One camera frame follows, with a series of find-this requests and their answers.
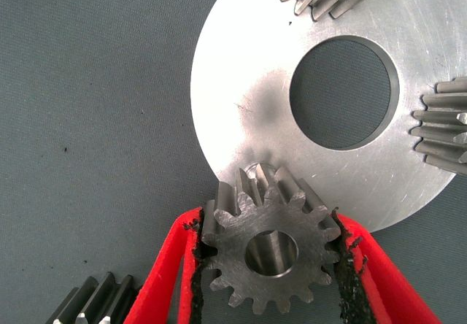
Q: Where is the large steel gear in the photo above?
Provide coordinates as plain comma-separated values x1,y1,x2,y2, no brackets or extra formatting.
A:
45,271,142,324

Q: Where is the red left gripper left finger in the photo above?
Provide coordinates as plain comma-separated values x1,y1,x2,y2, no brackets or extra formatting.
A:
123,207,211,324

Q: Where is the round metal plate with hole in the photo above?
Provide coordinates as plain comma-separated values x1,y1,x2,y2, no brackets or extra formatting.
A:
189,0,459,234

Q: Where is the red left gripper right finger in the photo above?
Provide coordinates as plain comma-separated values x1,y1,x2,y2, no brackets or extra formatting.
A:
330,209,442,324

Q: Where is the dark grey table cloth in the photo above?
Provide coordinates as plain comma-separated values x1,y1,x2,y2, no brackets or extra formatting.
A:
0,0,467,324

